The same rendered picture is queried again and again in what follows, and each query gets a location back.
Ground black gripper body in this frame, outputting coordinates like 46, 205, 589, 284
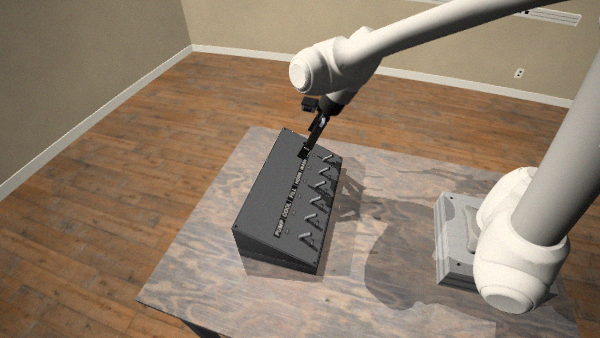
317, 95, 345, 122

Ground black switch console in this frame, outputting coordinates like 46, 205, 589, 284
231, 127, 343, 276

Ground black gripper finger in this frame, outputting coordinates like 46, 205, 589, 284
308, 114, 318, 132
297, 112, 330, 160

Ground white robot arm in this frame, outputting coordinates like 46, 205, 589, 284
289, 0, 600, 314

